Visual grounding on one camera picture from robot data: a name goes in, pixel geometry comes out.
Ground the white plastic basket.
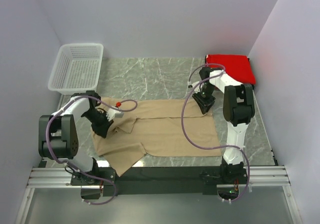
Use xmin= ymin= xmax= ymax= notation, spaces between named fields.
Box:
xmin=47 ymin=43 xmax=104 ymax=95

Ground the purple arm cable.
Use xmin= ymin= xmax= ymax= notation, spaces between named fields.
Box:
xmin=180 ymin=63 xmax=252 ymax=203
xmin=44 ymin=95 xmax=138 ymax=205

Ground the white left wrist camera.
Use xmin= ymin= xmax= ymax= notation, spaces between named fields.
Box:
xmin=106 ymin=102 xmax=124 ymax=121

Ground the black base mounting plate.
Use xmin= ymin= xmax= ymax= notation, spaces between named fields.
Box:
xmin=70 ymin=166 xmax=248 ymax=200

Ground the folded red t-shirt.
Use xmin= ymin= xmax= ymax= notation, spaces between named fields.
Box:
xmin=205 ymin=54 xmax=256 ymax=85

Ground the aluminium frame rail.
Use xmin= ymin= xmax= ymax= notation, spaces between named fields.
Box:
xmin=27 ymin=166 xmax=291 ymax=188

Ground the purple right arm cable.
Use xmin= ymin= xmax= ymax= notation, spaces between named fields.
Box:
xmin=180 ymin=63 xmax=252 ymax=203

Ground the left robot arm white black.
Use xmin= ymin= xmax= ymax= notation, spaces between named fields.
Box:
xmin=38 ymin=91 xmax=114 ymax=185

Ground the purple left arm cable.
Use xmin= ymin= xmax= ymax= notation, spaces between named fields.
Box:
xmin=44 ymin=95 xmax=138 ymax=205

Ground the beige t-shirt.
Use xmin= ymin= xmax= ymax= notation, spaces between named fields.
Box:
xmin=91 ymin=99 xmax=221 ymax=176

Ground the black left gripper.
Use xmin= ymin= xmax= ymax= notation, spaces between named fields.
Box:
xmin=83 ymin=108 xmax=114 ymax=138

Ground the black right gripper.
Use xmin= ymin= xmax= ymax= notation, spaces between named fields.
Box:
xmin=192 ymin=84 xmax=216 ymax=115

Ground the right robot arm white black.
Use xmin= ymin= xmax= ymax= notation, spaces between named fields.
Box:
xmin=192 ymin=67 xmax=255 ymax=183

